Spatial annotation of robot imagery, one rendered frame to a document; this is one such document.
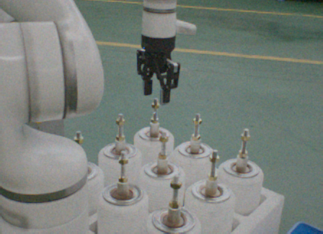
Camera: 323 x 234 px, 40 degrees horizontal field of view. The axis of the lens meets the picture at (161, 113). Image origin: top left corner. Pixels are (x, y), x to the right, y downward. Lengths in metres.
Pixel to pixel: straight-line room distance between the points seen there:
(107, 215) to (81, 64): 0.47
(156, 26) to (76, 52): 0.56
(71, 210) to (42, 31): 0.18
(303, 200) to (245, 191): 0.46
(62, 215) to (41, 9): 0.22
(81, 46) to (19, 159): 0.11
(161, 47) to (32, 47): 0.59
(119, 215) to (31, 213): 0.38
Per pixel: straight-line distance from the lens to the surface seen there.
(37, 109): 0.40
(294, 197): 1.37
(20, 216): 0.45
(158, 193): 0.89
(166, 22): 0.94
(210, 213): 0.83
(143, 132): 1.06
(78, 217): 0.47
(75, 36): 0.40
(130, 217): 0.81
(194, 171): 0.97
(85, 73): 0.39
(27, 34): 0.40
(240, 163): 0.93
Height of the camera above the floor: 0.72
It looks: 23 degrees down
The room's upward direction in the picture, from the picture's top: 3 degrees clockwise
